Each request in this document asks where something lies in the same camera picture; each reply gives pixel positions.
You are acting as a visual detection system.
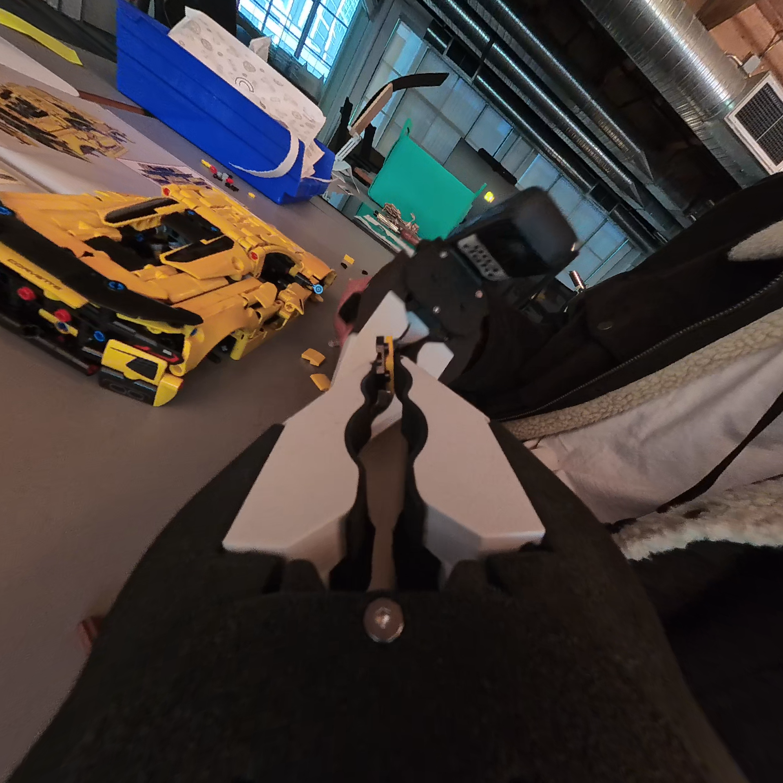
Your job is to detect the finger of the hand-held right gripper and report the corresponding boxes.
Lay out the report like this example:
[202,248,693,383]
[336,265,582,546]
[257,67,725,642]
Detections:
[418,339,456,381]
[332,291,411,384]

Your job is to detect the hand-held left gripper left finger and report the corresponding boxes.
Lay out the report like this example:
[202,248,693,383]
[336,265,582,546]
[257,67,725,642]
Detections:
[222,361,386,577]

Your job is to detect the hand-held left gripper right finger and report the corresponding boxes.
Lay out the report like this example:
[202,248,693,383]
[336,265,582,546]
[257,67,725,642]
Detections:
[394,356,546,568]

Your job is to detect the black panel desk lamp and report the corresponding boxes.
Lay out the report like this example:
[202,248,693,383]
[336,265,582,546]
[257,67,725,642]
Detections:
[349,72,450,138]

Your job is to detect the grey desk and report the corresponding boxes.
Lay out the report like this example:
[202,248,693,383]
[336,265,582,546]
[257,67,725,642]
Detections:
[0,12,405,778]

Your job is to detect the person's right hand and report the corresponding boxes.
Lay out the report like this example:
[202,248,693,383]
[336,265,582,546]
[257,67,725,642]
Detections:
[335,275,374,340]

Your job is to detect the brown wooden model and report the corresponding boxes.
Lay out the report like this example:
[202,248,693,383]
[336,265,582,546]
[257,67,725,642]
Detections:
[376,203,420,236]

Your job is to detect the teal board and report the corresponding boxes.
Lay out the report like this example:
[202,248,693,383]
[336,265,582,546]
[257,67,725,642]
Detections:
[367,119,487,241]

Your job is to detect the small loose red black pieces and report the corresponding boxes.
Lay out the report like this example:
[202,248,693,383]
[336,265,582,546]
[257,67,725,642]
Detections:
[201,159,241,192]

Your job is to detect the yellow toy brick car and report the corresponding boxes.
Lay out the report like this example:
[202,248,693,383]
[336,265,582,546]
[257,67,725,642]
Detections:
[0,184,337,407]

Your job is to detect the white patterned paper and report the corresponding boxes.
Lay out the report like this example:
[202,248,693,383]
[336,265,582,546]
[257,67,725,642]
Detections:
[168,7,334,181]

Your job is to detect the blue plastic bin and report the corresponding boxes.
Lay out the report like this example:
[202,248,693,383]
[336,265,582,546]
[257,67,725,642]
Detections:
[116,0,336,206]

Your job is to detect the window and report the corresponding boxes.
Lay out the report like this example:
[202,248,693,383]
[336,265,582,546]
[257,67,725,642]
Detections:
[237,0,368,80]

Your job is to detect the white vent grille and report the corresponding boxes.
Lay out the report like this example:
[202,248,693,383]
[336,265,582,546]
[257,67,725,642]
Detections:
[725,72,783,175]

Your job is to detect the instruction booklet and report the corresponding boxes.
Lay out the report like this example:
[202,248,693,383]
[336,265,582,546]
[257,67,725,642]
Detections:
[0,37,215,197]

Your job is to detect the yellow paper strip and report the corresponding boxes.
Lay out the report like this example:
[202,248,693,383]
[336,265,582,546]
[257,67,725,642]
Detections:
[0,7,83,67]

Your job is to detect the black strap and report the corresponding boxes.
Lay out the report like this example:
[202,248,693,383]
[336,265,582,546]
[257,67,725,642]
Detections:
[657,398,783,515]

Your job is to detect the silver ventilation duct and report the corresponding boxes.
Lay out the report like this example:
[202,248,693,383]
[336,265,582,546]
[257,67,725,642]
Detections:
[575,0,772,184]

